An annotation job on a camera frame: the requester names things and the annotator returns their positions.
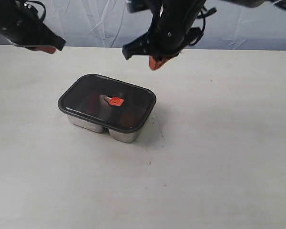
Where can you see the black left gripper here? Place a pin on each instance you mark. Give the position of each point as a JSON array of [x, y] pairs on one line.
[[22, 24]]

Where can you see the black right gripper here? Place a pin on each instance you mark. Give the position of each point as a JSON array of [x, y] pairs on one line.
[[175, 24]]

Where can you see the dark transparent lunch box lid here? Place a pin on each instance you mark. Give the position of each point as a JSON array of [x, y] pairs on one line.
[[115, 96]]

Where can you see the yellow toy cheese wedge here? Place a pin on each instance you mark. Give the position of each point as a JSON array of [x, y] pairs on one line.
[[128, 119]]

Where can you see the red toy sausage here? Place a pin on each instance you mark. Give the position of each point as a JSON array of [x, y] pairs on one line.
[[93, 103]]

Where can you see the stainless steel lunch box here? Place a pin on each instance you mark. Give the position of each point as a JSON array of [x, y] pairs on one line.
[[98, 126]]

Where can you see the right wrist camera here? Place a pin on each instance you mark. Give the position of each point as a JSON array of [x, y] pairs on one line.
[[139, 5]]

